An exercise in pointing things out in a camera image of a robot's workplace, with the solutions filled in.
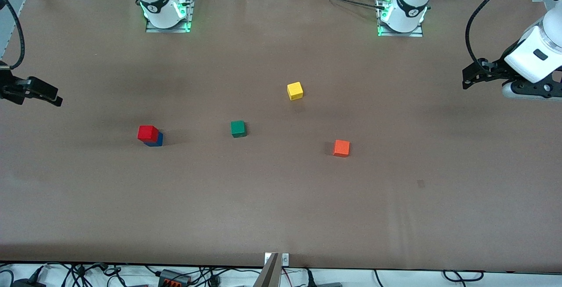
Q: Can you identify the red wooden block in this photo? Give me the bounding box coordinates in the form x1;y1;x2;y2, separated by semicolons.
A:
137;125;159;143

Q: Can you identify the orange wooden block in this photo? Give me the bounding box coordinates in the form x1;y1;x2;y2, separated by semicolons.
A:
332;140;351;158

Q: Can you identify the yellow wooden block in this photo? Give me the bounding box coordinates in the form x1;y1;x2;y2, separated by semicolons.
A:
287;82;304;101

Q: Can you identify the black orange connector box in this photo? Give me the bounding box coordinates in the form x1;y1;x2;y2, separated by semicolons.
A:
158;269;192;287

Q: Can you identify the brown table cover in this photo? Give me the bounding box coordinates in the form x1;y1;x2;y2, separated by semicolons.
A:
0;0;562;274

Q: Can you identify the black plug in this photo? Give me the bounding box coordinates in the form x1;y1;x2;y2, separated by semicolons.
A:
303;268;343;287

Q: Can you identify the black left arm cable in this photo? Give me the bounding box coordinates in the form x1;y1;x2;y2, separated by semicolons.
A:
465;0;526;65

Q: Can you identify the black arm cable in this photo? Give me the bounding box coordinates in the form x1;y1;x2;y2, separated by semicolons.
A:
0;0;25;70
465;0;526;65

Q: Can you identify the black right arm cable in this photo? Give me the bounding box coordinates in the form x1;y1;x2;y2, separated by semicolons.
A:
0;0;25;70

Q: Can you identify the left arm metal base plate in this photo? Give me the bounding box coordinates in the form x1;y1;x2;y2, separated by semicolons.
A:
377;0;424;38

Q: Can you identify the black cable bundle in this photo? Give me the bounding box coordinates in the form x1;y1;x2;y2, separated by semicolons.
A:
0;262;264;287

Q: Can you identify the black looped cable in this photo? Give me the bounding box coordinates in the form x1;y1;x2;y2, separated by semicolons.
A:
443;270;484;282

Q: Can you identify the grey metal camera bar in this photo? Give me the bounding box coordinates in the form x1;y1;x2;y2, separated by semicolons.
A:
252;252;281;287

